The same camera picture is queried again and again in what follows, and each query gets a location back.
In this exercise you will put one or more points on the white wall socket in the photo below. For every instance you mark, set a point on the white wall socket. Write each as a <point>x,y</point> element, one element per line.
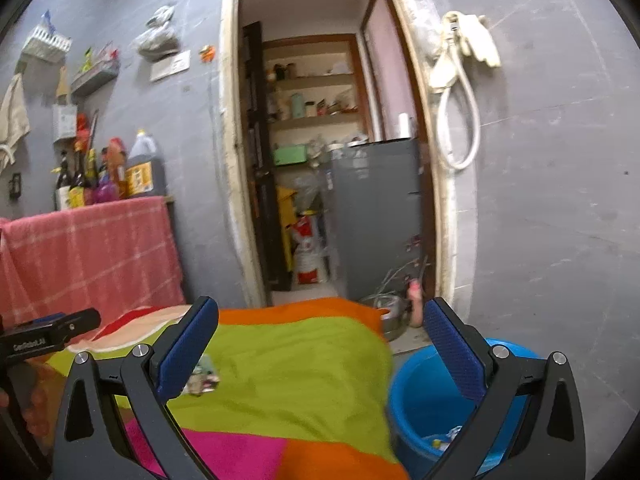
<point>171,65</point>

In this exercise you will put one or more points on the white hanging towel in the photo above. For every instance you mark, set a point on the white hanging towel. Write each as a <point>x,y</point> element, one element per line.
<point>14,120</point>

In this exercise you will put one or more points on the clear hanging plastic bag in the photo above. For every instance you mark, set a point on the clear hanging plastic bag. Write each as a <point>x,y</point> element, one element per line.
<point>429,35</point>

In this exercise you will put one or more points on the grey wall shelf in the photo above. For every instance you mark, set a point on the grey wall shelf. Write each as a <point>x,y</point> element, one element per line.
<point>95,81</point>

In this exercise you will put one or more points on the orange wall hook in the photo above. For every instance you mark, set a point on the orange wall hook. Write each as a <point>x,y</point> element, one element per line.
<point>207,53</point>

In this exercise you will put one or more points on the white rectangular wall basket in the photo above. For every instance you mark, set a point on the white rectangular wall basket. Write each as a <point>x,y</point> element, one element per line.
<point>65,122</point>

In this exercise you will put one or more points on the white rubber gloves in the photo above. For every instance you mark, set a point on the white rubber gloves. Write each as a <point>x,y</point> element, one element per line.
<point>482,42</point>

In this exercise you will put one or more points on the blue plastic bucket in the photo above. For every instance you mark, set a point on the blue plastic bucket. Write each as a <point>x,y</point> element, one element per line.
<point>425,400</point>

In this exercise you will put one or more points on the metal pot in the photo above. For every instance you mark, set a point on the metal pot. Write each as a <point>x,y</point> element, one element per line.
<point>390,325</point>

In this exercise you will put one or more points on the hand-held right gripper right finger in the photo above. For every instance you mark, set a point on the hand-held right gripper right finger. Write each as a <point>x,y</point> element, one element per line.
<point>455,350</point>

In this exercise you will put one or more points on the dark wooden door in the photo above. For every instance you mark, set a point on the dark wooden door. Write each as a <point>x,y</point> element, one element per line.
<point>262,200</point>

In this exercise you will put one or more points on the clear bag of dried goods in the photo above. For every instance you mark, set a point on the clear bag of dried goods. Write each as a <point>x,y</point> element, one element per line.
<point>159,40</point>

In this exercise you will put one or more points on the person's left hand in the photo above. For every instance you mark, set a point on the person's left hand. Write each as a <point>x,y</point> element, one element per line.
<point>36,405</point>

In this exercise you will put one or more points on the wooden shelf unit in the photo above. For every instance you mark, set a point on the wooden shelf unit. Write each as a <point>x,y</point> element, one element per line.
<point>320,79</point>

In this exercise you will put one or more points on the blue wrapper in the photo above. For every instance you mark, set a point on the blue wrapper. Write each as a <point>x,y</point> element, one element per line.
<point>455,433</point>

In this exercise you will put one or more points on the red and white bag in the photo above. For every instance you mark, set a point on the red and white bag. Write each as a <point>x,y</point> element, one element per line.
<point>310,255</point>

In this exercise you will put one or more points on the green box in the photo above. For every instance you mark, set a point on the green box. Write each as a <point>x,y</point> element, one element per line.
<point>291,155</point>

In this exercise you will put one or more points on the yellow bag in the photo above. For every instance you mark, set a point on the yellow bag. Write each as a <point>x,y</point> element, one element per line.
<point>284,220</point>

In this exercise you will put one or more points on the large oil jug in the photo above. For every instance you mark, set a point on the large oil jug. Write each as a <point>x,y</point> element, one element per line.
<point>145,170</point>

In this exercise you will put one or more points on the wooden door frame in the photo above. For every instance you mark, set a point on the wooden door frame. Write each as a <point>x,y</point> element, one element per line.
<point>229,135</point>

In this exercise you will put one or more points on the white paper roll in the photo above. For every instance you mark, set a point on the white paper roll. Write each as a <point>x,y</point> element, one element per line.
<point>405,126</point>

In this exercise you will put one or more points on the dark glass bottle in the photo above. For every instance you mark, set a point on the dark glass bottle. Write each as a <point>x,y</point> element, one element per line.
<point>63,190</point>

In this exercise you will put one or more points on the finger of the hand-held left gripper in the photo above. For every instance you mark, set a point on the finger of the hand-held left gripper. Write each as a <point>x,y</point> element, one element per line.
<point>80,324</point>
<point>50,317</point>

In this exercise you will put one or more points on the colourful striped blanket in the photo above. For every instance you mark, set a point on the colourful striped blanket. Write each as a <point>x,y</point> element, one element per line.
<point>300,385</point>

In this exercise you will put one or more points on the green and white wrapper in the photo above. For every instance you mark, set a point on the green and white wrapper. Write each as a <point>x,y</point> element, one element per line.
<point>205,377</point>

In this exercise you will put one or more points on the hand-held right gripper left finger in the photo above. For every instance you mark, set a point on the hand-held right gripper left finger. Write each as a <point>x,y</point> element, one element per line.
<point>185,345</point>

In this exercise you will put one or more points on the purple plastic bag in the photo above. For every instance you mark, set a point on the purple plastic bag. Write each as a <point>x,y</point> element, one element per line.
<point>106,192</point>

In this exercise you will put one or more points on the red hanging bag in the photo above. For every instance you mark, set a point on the red hanging bag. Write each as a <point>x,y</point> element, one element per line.
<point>83,132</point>

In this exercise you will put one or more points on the grey washing machine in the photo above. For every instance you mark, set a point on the grey washing machine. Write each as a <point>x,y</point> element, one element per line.
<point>380,220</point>

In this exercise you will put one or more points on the small black box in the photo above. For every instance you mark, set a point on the small black box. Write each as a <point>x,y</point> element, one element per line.
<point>15,186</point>

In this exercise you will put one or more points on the green canister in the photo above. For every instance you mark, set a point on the green canister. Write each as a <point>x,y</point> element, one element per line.
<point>298,105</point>

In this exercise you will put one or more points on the row of seasoning packets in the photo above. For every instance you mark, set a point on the row of seasoning packets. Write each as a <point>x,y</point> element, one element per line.
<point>100,60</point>

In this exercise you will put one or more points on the wooden cutting board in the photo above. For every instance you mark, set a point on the wooden cutting board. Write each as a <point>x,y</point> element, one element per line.
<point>62,85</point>

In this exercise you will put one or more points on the white slotted wall basket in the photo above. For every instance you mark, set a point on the white slotted wall basket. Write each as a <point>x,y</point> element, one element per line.
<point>46,40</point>

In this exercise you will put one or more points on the pink bottle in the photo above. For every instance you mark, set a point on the pink bottle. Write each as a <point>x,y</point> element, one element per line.
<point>416,305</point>

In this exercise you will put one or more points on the pink plaid cloth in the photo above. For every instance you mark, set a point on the pink plaid cloth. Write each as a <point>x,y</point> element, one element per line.
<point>90,260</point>

